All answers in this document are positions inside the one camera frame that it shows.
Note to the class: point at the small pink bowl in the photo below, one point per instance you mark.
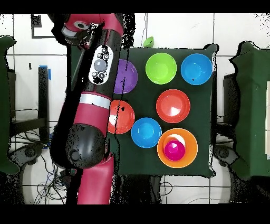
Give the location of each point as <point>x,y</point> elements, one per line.
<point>174,151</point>

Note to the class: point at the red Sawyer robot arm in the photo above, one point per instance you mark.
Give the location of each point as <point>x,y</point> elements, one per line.
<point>92,114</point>

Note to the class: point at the red-orange bowl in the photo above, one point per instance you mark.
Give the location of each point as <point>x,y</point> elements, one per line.
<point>173,103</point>
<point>126,122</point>

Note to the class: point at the medium blue bowl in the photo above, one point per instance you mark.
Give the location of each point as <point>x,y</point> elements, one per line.
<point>146,132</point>

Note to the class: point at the purple bowl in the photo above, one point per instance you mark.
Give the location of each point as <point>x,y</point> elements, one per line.
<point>129,78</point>

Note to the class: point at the dark green table cloth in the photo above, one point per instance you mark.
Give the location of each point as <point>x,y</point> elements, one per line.
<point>143,162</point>

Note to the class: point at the large orange bowl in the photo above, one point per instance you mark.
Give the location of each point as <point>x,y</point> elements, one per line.
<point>189,156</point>

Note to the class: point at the small green bowl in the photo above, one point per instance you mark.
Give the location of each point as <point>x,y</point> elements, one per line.
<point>148,41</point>

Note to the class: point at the large blue bowl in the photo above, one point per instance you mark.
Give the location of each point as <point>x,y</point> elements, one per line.
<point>196,69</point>

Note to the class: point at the dark office chair base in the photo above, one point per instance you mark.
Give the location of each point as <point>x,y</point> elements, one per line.
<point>29,152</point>
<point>223,153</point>

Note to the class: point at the neighbouring green cloth table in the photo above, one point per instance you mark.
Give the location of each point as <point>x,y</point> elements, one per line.
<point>251,105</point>
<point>5,105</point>

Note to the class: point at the black table frame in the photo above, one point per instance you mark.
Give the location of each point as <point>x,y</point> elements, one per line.
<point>43,95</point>

